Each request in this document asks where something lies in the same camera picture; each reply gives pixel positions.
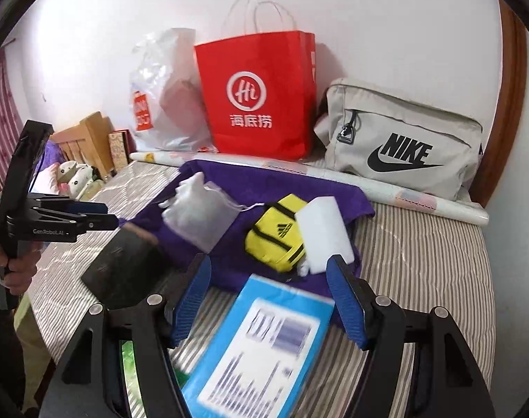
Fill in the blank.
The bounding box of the red paper shopping bag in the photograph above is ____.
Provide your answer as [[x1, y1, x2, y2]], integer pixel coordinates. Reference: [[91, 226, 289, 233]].
[[194, 0, 317, 161]]

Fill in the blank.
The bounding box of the light green bed sheet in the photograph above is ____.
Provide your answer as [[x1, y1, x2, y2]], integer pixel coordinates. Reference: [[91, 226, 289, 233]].
[[14, 294, 52, 401]]

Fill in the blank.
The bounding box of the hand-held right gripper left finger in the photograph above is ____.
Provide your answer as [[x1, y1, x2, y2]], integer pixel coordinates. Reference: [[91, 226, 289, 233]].
[[40, 253, 213, 418]]

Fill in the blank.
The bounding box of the dark green box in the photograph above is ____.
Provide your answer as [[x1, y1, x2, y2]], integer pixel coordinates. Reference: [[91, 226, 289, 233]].
[[80, 226, 165, 310]]

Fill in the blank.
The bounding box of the grey striped mattress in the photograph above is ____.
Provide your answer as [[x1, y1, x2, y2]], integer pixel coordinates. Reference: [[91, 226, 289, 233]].
[[27, 161, 496, 418]]

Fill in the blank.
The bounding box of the purple cloth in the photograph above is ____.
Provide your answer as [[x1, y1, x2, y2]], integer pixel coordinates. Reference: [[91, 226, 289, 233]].
[[118, 160, 376, 327]]

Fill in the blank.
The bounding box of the rolled printed paper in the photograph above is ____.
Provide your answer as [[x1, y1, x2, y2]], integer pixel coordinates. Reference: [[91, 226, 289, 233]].
[[130, 152, 489, 227]]

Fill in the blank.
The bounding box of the white plastic shopping bag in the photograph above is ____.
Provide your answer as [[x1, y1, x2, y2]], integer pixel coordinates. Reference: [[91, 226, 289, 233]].
[[129, 27, 217, 153]]

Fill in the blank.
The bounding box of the person's left hand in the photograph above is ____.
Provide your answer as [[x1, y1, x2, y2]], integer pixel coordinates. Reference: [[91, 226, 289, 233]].
[[0, 239, 39, 297]]

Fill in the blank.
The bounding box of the yellow zip pouch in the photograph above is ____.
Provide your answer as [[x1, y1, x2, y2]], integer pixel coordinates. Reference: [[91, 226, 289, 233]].
[[245, 194, 308, 275]]

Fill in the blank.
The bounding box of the wooden bed headboard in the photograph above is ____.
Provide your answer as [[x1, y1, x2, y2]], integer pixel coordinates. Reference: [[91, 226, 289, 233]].
[[50, 112, 115, 177]]

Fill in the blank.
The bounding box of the brown wooden door frame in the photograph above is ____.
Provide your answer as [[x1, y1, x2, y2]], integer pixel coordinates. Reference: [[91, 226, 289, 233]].
[[469, 0, 528, 207]]

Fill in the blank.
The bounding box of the grey fabric shoulder bag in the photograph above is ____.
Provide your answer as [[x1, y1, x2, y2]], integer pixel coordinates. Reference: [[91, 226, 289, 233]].
[[313, 78, 484, 202]]

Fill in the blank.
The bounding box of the pink striped curtain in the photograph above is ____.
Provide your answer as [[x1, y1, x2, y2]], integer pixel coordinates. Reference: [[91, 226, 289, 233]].
[[0, 48, 25, 184]]

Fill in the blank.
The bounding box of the white sponge block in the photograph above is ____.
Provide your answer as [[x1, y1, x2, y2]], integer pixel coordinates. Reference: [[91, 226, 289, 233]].
[[295, 196, 355, 276]]

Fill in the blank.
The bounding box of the white plush toy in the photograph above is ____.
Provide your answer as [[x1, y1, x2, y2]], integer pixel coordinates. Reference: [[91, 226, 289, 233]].
[[71, 165, 97, 199], [56, 161, 80, 194]]

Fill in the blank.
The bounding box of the translucent white drawstring bag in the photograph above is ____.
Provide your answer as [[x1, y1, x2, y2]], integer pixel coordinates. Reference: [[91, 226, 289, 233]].
[[160, 180, 265, 253]]

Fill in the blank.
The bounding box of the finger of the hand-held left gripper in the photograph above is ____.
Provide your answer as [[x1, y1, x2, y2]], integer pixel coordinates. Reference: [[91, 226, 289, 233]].
[[72, 212, 119, 233], [30, 195, 109, 216]]

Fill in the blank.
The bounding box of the blue tissue pack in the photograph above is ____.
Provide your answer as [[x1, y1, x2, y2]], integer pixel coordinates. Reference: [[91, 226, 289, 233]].
[[181, 274, 336, 418]]

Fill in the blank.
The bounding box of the patterned brown box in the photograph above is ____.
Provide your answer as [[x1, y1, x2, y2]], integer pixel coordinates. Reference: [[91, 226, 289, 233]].
[[108, 128, 131, 170]]

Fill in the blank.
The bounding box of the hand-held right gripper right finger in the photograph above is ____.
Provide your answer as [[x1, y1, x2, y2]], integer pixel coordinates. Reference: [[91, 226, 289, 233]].
[[325, 255, 496, 418]]

